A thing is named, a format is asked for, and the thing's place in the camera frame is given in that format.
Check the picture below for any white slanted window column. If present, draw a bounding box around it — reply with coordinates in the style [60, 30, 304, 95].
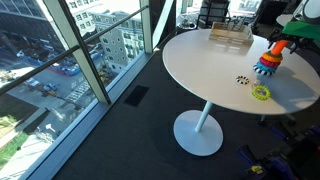
[152, 0, 176, 49]

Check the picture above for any black floor vent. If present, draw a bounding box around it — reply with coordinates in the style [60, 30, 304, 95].
[123, 84, 151, 108]

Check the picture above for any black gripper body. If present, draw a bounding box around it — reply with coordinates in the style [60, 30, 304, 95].
[282, 32, 306, 46]

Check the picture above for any orange stacking post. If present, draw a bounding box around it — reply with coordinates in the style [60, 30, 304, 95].
[269, 39, 290, 57]

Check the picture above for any dark office chair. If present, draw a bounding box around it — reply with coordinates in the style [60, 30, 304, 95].
[251, 0, 291, 29]

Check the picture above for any red toy ring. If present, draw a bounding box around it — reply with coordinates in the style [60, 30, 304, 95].
[258, 56, 282, 69]

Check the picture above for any small white round table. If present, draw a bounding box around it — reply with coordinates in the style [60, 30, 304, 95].
[275, 13, 296, 28]

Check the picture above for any lime green bumpy ring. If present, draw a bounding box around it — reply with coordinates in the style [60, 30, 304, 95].
[251, 84, 272, 101]

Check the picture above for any orange toy ring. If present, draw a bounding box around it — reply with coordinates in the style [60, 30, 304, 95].
[261, 50, 284, 64]

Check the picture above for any thick window mullion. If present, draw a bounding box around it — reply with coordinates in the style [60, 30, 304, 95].
[43, 0, 112, 105]

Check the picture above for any black office chair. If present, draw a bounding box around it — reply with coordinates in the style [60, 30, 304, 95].
[195, 0, 232, 30]

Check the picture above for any white table pedestal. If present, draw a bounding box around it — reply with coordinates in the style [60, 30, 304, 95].
[172, 100, 224, 157]

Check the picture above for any thin window mullion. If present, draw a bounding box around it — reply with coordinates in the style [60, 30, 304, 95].
[139, 0, 154, 54]

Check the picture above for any small black white ring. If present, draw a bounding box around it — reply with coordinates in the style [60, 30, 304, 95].
[235, 75, 250, 86]

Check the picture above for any dark window railing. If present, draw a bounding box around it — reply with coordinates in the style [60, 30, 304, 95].
[0, 4, 150, 97]

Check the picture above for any black blue bar clamp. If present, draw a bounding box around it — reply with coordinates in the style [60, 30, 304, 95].
[237, 144, 299, 180]
[268, 121, 320, 151]

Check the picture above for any clear plastic rattle ring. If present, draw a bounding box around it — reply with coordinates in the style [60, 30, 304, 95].
[250, 79, 268, 93]

